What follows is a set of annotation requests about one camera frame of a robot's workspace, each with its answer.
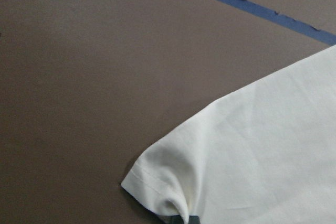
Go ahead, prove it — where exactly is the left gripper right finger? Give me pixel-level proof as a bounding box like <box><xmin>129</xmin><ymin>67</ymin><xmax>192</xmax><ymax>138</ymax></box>
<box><xmin>188</xmin><ymin>215</ymin><xmax>201</xmax><ymax>224</ymax></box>

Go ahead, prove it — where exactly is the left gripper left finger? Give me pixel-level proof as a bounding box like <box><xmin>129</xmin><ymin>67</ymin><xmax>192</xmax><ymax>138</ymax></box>
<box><xmin>169</xmin><ymin>215</ymin><xmax>188</xmax><ymax>224</ymax></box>

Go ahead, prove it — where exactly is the white long-sleeve cat shirt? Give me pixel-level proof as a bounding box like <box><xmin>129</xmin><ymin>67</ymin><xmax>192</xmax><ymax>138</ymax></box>
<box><xmin>121</xmin><ymin>47</ymin><xmax>335</xmax><ymax>223</ymax></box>

